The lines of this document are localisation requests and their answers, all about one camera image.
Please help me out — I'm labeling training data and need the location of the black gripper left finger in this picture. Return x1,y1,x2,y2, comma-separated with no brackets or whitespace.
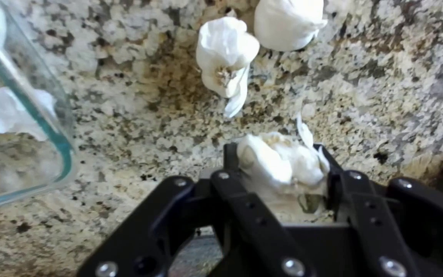
75,141,304,277

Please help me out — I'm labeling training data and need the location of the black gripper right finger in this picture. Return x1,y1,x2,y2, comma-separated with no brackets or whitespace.
313,144,443,277

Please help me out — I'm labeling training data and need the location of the square clear glass bowl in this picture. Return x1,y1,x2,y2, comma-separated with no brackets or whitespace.
0,0,78,213

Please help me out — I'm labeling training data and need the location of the large white garlic bulb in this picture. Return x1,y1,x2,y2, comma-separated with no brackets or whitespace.
0,85,58,142

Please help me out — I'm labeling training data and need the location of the long-necked white garlic bulb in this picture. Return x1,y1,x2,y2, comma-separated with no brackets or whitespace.
252,0,329,53

